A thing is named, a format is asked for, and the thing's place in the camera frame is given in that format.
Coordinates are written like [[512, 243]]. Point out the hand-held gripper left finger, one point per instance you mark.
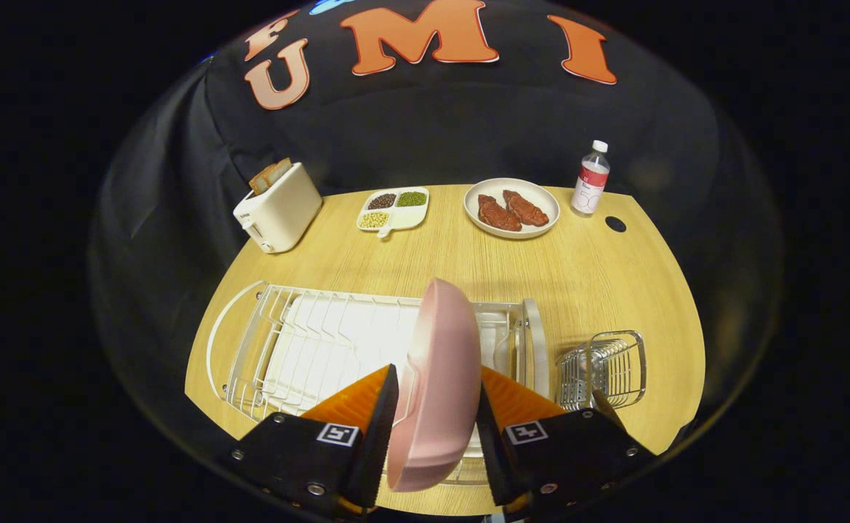
[[378, 450]]

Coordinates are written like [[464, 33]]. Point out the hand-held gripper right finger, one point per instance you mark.
[[490, 457]]

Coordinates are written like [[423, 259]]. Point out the pink plate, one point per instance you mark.
[[439, 378]]

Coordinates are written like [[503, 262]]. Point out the white round meat dish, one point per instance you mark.
[[512, 233]]

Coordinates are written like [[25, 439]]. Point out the white divided dish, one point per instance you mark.
[[410, 216]]

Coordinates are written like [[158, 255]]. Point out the pile of yellow beans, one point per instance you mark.
[[373, 219]]

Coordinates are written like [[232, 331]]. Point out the red meat piece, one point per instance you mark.
[[527, 209], [498, 214]]

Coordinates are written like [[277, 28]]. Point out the pile of dark beans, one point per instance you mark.
[[381, 201]]

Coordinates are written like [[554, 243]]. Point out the pile of green beans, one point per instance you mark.
[[411, 198]]

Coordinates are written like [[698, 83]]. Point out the white toaster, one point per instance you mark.
[[283, 211]]

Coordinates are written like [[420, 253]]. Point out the clear bottle with red label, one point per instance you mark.
[[589, 189]]

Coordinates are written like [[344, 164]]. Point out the brown toast slice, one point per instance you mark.
[[270, 176]]

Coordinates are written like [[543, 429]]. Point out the black backdrop cloth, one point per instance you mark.
[[432, 131]]

